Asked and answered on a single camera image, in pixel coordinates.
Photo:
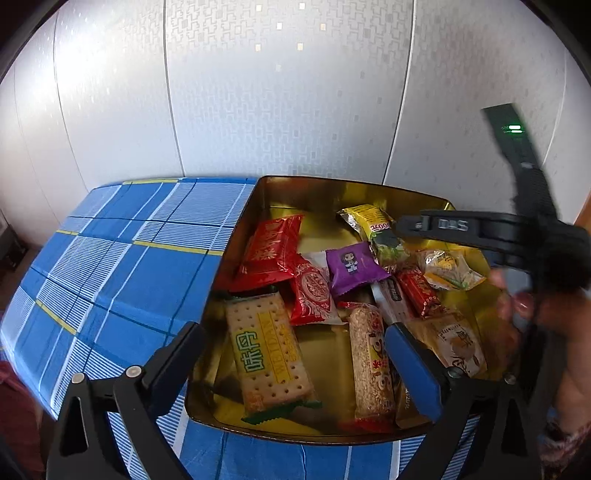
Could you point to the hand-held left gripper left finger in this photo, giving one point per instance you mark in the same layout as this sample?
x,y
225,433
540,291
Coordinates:
x,y
171,369

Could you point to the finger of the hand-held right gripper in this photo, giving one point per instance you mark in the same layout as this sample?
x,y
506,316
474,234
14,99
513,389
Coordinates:
x,y
461,228

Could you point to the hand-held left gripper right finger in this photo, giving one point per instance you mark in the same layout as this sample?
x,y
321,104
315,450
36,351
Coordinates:
x,y
411,369

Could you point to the rice bar packet red ends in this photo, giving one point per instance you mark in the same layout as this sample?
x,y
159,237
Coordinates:
x,y
369,369

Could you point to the orange clear snack packet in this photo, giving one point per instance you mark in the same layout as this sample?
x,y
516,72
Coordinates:
x,y
445,270

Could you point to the beige pastry packet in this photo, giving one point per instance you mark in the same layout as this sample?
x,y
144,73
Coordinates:
x,y
452,341

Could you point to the long white snack packet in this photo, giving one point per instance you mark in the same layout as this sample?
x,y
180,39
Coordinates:
x,y
392,300

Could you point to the small red candy packet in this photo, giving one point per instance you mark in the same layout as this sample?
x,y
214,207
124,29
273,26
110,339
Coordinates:
x,y
418,290

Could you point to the black tin box gold interior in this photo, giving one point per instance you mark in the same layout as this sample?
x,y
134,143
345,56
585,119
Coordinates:
x,y
323,355

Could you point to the green cracker packet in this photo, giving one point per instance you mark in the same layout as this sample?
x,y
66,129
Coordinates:
x,y
263,355

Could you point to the yellow snack packet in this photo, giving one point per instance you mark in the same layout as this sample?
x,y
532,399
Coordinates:
x,y
364,221

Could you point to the purple snack packet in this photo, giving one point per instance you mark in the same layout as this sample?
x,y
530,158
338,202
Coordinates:
x,y
351,267

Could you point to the red white snack packet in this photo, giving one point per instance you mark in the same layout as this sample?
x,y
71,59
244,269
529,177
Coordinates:
x,y
314,290

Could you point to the large red snack packet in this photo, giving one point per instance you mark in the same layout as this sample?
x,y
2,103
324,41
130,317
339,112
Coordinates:
x,y
268,254

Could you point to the person's right forearm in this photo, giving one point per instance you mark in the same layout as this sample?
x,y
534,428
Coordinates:
x,y
572,415

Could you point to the person's right hand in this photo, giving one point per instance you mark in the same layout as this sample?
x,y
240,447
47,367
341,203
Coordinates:
x,y
568,323

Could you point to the wooden door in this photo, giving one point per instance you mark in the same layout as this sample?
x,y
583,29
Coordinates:
x,y
584,210

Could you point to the blue plaid cloth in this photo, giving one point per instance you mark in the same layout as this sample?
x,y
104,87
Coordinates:
x,y
115,277

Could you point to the dark red cloth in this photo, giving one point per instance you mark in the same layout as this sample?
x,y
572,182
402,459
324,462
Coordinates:
x,y
16,415

